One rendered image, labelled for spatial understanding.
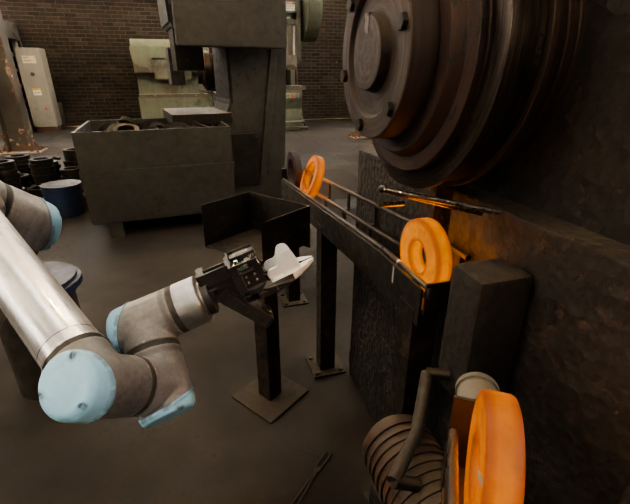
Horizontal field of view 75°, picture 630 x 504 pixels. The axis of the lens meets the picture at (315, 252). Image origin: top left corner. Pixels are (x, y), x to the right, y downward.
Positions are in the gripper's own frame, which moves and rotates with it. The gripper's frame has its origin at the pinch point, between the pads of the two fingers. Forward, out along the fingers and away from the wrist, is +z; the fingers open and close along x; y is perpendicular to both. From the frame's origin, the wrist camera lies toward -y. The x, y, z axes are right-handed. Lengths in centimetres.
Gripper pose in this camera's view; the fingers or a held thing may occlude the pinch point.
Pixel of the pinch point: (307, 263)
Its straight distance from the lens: 78.5
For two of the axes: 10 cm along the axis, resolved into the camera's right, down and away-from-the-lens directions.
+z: 9.1, -3.9, 1.2
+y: -3.0, -8.4, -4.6
